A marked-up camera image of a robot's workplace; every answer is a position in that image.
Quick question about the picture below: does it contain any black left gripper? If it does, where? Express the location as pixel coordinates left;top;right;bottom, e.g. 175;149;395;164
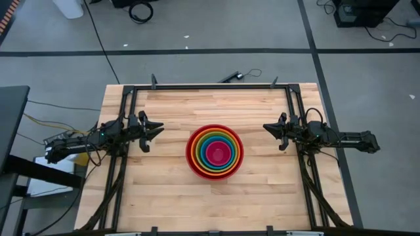
127;110;165;153

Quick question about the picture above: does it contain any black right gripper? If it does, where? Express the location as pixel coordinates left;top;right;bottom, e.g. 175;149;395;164
262;112;308;151

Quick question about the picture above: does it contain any large red bowl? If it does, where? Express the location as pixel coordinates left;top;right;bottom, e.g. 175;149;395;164
185;123;245;181

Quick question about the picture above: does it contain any orange bowl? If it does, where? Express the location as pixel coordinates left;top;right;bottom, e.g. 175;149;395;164
190;127;241;177

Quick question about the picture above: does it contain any green bowl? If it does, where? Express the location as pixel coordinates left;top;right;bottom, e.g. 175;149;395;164
196;131;238;174

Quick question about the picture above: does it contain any blue bowl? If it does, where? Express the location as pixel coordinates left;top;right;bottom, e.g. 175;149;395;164
200;136;236;170

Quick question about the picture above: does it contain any small magenta bowl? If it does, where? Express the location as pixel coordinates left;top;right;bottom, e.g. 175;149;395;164
205;140;232;167

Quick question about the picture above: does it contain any black power strip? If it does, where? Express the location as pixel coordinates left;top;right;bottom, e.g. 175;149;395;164
218;71;243;84

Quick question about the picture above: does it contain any yellow bottle with silver cap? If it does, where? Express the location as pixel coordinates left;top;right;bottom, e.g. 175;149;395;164
73;152;90;167

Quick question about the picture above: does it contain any white board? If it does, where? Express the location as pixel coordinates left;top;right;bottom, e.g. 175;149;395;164
26;154;78;197

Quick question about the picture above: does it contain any black side stand bar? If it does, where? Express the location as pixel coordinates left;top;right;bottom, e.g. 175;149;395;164
0;154;83;236

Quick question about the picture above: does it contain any black flat panel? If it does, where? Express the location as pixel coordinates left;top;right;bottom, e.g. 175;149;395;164
0;85;30;174

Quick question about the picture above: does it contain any black equipment box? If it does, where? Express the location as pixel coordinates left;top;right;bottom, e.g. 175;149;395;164
333;0;400;29

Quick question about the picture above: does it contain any white cylindrical bin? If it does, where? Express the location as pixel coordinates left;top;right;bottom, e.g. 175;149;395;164
52;0;85;20

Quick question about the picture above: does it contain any orange striped black mat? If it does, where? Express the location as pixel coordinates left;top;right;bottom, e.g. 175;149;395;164
0;0;22;33

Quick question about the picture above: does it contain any thin power strip cable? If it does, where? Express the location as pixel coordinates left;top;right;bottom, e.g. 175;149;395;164
242;68;263;79

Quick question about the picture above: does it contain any black aluminium table frame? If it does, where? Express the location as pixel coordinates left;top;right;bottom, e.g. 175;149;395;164
77;83;354;235

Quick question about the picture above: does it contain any thin grey cable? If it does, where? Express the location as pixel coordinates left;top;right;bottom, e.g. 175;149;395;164
28;100;101;112

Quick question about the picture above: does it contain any long black floor cable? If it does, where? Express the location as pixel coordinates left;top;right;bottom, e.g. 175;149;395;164
83;0;121;85

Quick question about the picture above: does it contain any yellow cable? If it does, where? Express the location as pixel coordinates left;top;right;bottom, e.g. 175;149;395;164
22;113;87;135

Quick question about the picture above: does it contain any coiled black cable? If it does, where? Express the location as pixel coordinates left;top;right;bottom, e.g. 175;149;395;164
128;1;154;24

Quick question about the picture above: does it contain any black floor cable loop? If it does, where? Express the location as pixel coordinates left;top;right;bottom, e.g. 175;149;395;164
364;18;417;43

